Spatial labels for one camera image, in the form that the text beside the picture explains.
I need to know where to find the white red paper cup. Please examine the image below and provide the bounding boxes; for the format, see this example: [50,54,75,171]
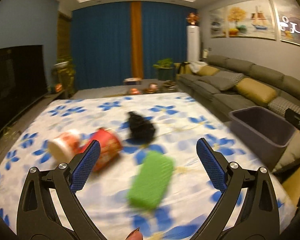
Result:
[47,129,81,163]

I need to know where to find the green foam net sleeve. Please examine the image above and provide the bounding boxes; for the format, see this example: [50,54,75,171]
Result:
[127,151,174,210]

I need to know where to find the black plastic bag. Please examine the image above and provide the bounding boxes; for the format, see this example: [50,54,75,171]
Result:
[128,112,156,143]

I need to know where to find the grey plastic trash bin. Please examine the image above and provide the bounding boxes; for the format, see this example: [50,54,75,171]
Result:
[229,106,295,170]

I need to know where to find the operator thumb tip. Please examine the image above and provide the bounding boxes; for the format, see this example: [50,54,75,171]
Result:
[125,228,143,240]

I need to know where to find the beige near cushion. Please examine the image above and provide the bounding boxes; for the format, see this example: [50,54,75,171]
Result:
[272,131,300,176]

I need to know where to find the near patterned cushion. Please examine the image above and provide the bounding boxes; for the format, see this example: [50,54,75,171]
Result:
[267,96,300,117]

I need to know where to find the mustard cushion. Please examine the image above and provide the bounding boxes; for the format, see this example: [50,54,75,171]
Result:
[196,65,220,76]
[236,78,277,107]

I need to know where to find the floral blue white tablecloth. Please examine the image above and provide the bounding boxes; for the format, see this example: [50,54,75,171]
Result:
[0,92,296,240]

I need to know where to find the grey sectional sofa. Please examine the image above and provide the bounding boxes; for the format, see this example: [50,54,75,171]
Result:
[175,55,300,205]

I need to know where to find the black white patterned cushion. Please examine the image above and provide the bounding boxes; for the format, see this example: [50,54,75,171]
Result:
[215,71,245,85]

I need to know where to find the grey cushion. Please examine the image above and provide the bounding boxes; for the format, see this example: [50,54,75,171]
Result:
[199,76,235,92]

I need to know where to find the orange glowing speaker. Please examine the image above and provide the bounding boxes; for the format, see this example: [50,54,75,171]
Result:
[52,83,63,94]

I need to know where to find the dark tv cabinet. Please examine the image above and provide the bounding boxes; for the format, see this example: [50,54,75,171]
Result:
[0,90,68,158]

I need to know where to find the right framed painting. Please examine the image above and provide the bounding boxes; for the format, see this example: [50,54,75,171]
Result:
[272,0,300,46]

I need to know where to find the far mustard cushion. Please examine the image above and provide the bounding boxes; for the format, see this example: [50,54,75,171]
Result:
[196,65,220,76]

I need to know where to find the plant on left stand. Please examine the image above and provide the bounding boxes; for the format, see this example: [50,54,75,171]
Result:
[52,56,77,98]

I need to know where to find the box on coffee table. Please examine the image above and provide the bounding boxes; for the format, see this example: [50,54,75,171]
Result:
[123,77,142,86]

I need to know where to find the dark coffee table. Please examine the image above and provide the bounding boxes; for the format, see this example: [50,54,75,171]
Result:
[122,78,180,96]

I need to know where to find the white cloth on sofa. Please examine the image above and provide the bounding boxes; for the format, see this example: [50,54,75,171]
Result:
[189,61,207,74]

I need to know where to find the potted green plant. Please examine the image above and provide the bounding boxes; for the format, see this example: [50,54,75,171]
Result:
[153,58,175,81]

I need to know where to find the sailboat tree painting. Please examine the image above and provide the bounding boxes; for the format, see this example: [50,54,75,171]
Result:
[226,0,276,40]

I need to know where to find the black flat television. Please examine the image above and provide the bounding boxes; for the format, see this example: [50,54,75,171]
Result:
[0,45,47,132]

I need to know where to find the small landscape painting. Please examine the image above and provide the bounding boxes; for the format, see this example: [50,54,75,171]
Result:
[209,7,226,38]

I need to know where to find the white standing air conditioner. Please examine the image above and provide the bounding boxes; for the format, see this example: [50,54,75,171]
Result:
[186,25,200,61]

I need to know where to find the blue window curtains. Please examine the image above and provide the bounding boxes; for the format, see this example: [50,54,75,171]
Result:
[71,2,197,89]

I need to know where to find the red flower decoration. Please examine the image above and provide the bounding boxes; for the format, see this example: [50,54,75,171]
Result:
[186,12,200,26]

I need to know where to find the orange curtain strip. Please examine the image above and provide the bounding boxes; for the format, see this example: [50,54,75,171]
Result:
[130,1,143,79]

